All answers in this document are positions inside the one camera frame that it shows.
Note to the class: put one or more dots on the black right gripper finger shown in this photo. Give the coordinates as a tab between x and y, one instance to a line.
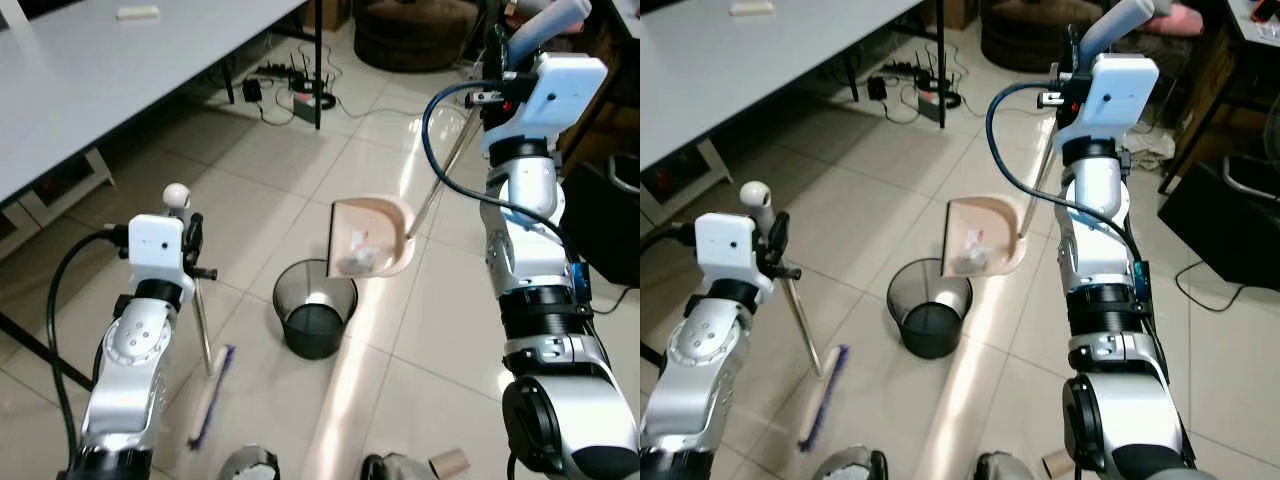
1071	48
501	48

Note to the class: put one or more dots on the broom with purple bristles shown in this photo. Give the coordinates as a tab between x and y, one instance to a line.
212	395
825	395

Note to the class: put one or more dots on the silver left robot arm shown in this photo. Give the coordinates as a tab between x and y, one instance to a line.
135	350
700	350

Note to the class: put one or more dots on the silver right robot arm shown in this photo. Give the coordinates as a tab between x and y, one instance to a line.
1095	195
530	195

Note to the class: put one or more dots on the brown round ottoman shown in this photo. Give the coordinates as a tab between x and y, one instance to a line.
1030	35
415	35

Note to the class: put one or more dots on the pink cushion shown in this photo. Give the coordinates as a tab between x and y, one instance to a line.
1180	15

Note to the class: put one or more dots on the black mesh waste bin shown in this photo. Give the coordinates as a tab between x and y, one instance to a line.
930	325
313	325

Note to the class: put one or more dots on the black power strip with plugs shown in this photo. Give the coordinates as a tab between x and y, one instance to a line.
300	85
925	85

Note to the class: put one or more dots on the crumpled paper trash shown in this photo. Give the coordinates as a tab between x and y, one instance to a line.
360	255
970	255

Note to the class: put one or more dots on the black box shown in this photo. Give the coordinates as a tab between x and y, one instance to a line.
605	225
1220	235

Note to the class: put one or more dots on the white table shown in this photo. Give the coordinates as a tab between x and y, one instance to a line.
740	70
100	70

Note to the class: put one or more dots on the grey robot left foot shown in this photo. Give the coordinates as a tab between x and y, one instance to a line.
855	465
250	465

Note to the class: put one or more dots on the grey robot foot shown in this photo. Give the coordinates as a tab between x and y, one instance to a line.
250	465
855	465
1005	468
395	470

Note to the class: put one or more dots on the small beige block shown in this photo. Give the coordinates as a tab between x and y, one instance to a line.
138	12
752	9

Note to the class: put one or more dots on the grey robot right foot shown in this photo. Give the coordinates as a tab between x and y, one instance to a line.
1005	468
395	470

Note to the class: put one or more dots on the cardboard tube roll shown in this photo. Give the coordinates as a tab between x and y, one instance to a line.
1058	464
450	463

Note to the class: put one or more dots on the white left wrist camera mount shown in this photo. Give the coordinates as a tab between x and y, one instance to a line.
155	245
722	245

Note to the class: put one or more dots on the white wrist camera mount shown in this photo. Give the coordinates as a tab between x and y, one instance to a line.
722	245
1120	95
155	245
560	95

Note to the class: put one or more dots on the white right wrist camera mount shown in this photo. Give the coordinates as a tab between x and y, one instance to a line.
560	95
1120	95

